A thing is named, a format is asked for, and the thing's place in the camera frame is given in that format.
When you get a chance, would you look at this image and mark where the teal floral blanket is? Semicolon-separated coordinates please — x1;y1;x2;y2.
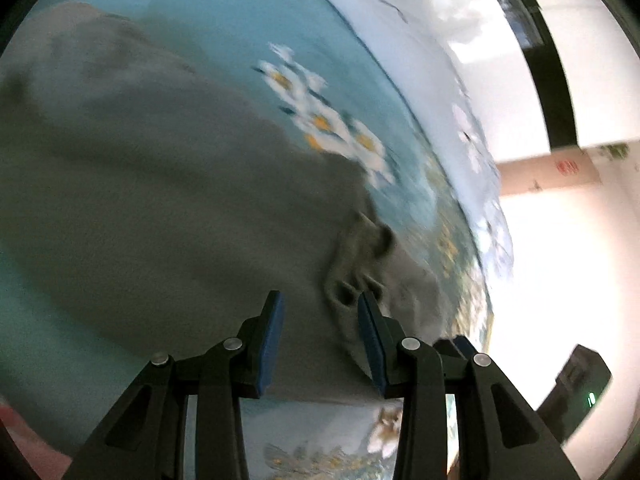
0;0;496;480

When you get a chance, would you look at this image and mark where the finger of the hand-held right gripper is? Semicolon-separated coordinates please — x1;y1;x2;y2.
432;336;476;361

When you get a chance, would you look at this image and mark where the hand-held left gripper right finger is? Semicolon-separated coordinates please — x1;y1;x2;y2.
357;290;568;480

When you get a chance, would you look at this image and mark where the light blue floral duvet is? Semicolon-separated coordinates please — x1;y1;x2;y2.
290;0;516;281

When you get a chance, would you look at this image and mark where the grey fleece sweatshirt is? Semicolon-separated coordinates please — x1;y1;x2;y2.
0;2;453;403

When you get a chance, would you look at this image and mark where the wooden bed frame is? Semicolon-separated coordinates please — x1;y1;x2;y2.
0;397;68;480

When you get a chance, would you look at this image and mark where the white glossy wardrobe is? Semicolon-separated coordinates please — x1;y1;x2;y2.
415;0;581;166

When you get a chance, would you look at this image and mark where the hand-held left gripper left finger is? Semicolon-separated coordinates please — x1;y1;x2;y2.
62;290;286;480

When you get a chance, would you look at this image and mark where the cardboard box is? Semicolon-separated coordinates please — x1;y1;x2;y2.
495;152;601;196

